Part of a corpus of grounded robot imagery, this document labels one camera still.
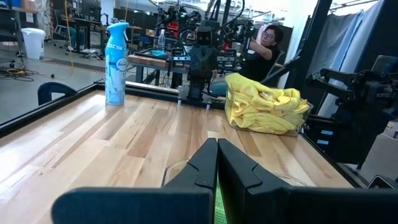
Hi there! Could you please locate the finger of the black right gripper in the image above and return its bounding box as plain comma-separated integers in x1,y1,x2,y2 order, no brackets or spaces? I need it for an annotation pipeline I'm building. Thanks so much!
188,46,205,79
203,46,219,79

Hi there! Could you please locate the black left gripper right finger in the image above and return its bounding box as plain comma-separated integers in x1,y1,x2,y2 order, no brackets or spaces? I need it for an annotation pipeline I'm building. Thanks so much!
217,138,398,224

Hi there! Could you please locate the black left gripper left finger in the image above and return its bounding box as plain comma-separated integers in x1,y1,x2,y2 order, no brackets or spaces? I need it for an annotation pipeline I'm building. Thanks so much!
50,138,219,224

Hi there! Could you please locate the green microfiber towel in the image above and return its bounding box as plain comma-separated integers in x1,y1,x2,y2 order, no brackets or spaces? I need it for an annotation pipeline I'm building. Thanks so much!
213,182,229,224

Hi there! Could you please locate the clear spray bottle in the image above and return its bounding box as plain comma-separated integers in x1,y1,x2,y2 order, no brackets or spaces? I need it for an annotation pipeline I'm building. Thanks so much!
157,29,167,53

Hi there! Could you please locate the wooden background table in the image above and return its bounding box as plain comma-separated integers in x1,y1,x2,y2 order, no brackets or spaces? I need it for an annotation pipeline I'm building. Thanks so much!
126,53,191,71

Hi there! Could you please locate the background robot rig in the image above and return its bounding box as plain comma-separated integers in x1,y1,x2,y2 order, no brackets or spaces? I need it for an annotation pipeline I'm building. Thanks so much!
155,0,259,50

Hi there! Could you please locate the person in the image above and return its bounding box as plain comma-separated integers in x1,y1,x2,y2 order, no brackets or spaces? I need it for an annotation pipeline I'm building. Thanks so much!
241,24,285,82

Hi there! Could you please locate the clear plastic basket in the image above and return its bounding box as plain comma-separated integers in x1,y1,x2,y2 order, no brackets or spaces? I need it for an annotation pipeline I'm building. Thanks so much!
224,86,314,138
160,159,312,189

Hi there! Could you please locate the dark background desk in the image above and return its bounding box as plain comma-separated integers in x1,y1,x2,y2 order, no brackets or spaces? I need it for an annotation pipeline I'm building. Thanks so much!
60,17,105,60

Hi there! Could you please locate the black machine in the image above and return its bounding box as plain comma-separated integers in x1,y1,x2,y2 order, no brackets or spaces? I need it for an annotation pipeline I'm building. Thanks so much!
303,55,398,170

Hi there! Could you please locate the grey curtain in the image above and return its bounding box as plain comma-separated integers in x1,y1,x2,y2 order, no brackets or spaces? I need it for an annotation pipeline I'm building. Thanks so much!
306,0,388,119

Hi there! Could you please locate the white trash bin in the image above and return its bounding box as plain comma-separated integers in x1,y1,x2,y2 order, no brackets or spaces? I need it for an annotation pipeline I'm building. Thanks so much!
20,27,47,60

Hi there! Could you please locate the black aluminium table frame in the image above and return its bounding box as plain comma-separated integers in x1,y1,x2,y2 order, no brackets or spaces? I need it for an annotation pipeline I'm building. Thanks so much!
0,0,371,189

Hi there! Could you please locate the floor cable bundle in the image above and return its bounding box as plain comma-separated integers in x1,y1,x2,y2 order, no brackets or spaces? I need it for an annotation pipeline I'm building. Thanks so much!
0,67,35,83

